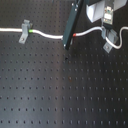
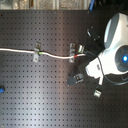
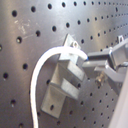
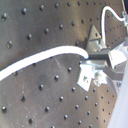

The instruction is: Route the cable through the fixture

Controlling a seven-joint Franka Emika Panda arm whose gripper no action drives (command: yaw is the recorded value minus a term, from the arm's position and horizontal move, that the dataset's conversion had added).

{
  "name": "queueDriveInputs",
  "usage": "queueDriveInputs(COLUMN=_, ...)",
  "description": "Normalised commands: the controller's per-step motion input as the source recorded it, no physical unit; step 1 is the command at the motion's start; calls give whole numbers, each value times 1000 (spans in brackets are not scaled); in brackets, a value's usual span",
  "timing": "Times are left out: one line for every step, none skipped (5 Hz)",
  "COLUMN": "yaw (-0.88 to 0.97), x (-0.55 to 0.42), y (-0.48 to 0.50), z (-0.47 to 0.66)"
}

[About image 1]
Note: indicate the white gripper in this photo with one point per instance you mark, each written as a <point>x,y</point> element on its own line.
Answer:
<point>94,13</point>

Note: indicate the green circuit board camera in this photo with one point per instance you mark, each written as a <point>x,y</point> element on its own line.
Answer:
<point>108,15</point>

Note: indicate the right grey cable clip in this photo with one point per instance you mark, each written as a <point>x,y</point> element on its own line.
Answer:
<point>111,38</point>

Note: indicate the grey cable clip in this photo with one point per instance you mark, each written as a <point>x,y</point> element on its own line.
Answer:
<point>111,38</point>
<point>26,26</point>

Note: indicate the left grey cable clip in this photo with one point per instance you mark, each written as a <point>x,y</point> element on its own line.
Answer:
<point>26,26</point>

